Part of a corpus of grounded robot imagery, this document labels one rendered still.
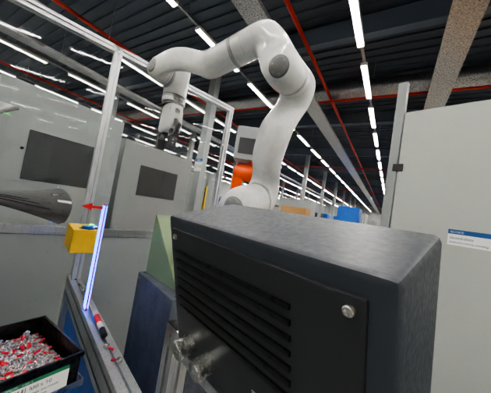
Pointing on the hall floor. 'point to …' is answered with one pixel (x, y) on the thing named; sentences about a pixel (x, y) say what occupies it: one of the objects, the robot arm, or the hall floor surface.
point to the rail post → (62, 314)
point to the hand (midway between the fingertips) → (165, 146)
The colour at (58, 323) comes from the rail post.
